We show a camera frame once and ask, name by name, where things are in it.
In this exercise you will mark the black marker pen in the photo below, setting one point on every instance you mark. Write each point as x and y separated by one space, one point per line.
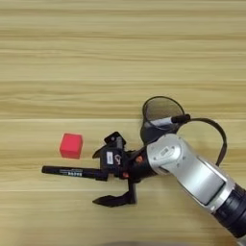
70 172

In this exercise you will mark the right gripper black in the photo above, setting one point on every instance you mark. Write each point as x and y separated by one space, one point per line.
137 165

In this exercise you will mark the white marker black cap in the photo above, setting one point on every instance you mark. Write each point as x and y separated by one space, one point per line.
169 120

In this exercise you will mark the red cube block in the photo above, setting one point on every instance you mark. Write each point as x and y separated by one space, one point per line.
71 145

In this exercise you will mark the black mesh pen cup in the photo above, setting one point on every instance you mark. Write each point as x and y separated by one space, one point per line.
160 109

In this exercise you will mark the small black box white label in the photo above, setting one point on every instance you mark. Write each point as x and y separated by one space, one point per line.
111 160

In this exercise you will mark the white die black dotted face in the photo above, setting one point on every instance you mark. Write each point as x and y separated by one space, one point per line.
112 138

